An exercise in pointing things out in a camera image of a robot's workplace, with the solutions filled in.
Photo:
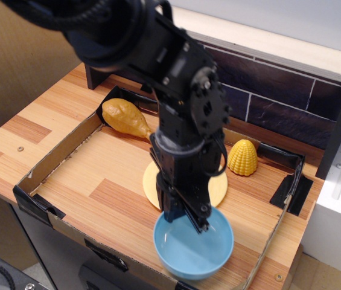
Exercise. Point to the yellow toy corn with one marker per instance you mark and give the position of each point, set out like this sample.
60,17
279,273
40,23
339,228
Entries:
243,159

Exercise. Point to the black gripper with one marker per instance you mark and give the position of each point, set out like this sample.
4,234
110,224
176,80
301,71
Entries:
182,188

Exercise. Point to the toy chicken drumstick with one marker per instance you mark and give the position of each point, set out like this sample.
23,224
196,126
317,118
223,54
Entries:
125,117

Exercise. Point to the cardboard tray border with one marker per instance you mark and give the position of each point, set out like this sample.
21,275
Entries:
84,209

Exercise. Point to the black shelf post left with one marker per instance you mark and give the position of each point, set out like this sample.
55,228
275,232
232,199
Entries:
95,76

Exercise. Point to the light blue bowl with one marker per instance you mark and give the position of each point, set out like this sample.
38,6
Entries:
191,255

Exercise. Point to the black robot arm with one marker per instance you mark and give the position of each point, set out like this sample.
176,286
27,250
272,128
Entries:
141,37

